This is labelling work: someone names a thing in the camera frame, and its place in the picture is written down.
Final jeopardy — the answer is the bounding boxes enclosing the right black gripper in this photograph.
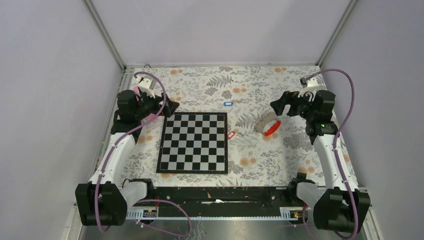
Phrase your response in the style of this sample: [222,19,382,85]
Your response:
[269,88,316,121]

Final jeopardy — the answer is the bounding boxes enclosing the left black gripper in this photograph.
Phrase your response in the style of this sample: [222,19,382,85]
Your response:
[134,89,179,120]

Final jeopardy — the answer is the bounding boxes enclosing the keyring with red fob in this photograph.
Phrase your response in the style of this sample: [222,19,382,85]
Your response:
[254,112,282,136]

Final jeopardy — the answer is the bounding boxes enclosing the red key tag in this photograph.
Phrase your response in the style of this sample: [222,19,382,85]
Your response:
[227,131,236,139]

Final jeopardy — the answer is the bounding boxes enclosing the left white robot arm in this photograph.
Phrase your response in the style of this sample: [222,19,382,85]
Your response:
[75,90,180,227]

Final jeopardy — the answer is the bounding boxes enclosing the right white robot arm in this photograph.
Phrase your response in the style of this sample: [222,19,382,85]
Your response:
[270,90,371,238]

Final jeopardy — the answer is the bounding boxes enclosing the pink metronome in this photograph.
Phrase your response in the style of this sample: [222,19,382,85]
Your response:
[144,113,157,122]

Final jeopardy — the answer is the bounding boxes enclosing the black white chessboard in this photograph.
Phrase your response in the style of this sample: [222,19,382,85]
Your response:
[156,112,229,175]

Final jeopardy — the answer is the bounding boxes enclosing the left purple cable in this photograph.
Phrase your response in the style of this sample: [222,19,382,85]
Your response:
[93,71,194,238]

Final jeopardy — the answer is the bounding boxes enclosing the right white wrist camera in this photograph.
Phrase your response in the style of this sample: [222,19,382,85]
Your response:
[298,77,319,98]

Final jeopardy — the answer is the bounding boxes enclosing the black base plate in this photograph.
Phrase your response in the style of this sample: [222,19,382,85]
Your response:
[135,186,304,219]

